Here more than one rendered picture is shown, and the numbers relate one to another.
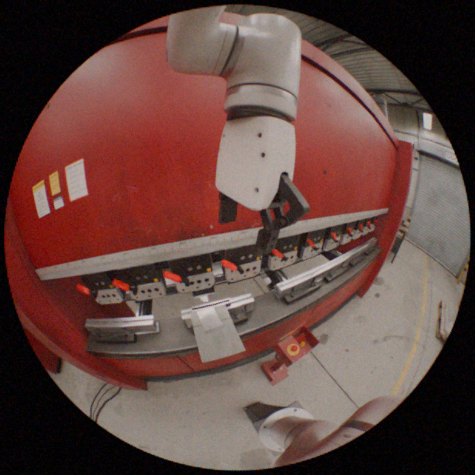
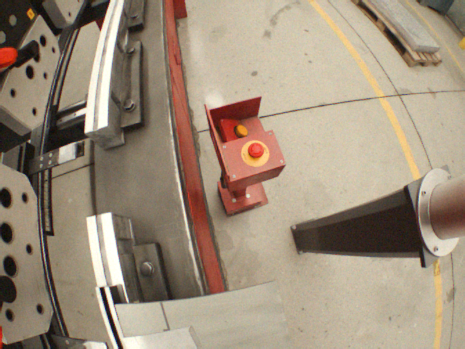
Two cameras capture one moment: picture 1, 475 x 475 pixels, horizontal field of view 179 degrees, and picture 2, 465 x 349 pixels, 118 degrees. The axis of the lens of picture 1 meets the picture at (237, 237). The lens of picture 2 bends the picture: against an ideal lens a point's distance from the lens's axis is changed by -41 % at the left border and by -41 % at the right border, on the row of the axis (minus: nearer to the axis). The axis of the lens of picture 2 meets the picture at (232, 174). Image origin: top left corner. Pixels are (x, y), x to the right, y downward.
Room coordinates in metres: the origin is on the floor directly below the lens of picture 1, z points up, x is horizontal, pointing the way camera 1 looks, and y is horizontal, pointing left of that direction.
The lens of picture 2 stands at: (0.28, -0.08, 1.35)
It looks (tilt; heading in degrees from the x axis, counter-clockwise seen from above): 74 degrees down; 278
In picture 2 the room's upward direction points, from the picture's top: straight up
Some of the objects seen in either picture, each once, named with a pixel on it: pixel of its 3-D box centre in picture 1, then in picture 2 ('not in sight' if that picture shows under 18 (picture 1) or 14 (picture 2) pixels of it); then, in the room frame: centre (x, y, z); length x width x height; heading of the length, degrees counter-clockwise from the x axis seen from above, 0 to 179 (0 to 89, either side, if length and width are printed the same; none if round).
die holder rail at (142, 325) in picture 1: (119, 327); not in sight; (0.24, 0.67, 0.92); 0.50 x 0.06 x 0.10; 111
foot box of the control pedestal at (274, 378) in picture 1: (275, 371); (243, 192); (0.25, -0.36, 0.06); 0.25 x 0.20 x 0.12; 26
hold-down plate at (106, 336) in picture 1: (114, 338); not in sight; (0.16, 0.69, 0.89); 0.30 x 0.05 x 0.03; 111
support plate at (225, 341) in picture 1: (214, 331); (205, 347); (0.29, 0.10, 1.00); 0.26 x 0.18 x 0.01; 21
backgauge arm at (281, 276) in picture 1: (268, 264); (36, 137); (1.00, -0.27, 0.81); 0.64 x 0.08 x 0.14; 21
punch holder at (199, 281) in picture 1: (192, 268); not in sight; (0.42, 0.17, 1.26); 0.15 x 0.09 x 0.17; 111
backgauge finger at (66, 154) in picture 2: (259, 268); (32, 165); (0.71, -0.14, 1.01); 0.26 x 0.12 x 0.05; 21
